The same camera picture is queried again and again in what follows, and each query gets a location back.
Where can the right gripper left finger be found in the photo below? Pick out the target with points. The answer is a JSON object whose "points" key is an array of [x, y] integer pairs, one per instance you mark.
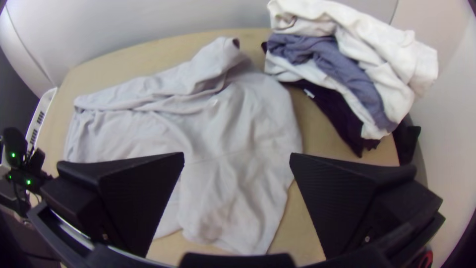
{"points": [[122, 201]]}

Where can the grey t-shirt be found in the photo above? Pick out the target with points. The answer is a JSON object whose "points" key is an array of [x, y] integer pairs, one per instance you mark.
{"points": [[230, 123]]}

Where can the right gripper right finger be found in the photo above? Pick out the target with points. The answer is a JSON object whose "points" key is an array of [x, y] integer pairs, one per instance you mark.
{"points": [[342, 201]]}

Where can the white laundry basket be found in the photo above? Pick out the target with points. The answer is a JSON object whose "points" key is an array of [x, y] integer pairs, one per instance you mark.
{"points": [[41, 111]]}

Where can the heap of clothes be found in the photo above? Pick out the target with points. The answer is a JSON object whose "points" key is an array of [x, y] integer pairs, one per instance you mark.
{"points": [[372, 56]]}

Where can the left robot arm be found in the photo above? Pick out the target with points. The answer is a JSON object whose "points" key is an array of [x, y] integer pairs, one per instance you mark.
{"points": [[15, 145]]}

